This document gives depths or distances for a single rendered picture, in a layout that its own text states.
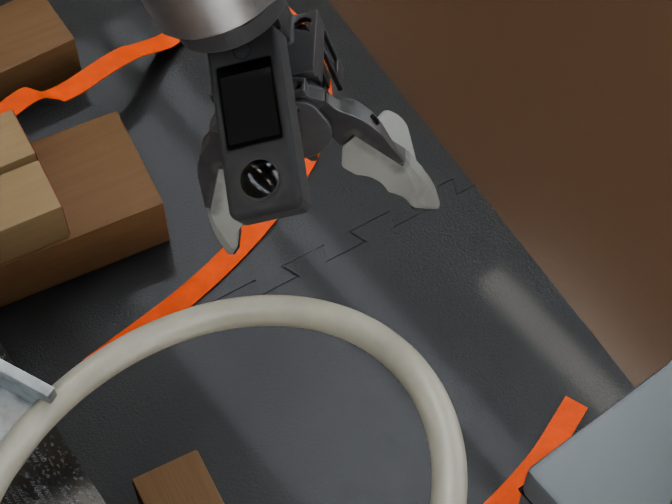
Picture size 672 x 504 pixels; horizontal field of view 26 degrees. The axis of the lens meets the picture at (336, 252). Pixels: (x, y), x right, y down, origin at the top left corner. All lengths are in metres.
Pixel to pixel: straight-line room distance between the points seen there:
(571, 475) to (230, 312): 0.49
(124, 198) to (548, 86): 0.93
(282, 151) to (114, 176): 1.91
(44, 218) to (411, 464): 0.78
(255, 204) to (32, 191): 1.80
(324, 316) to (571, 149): 1.68
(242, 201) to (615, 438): 0.93
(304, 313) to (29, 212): 1.31
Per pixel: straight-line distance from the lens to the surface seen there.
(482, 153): 2.95
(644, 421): 1.74
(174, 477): 2.46
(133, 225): 2.73
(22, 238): 2.65
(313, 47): 0.93
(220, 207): 0.97
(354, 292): 2.75
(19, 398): 1.48
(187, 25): 0.85
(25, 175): 2.67
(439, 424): 1.23
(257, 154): 0.87
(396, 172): 0.94
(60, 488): 1.91
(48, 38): 3.01
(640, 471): 1.71
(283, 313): 1.38
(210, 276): 2.77
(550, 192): 2.92
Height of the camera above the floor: 2.39
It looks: 58 degrees down
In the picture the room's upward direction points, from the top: straight up
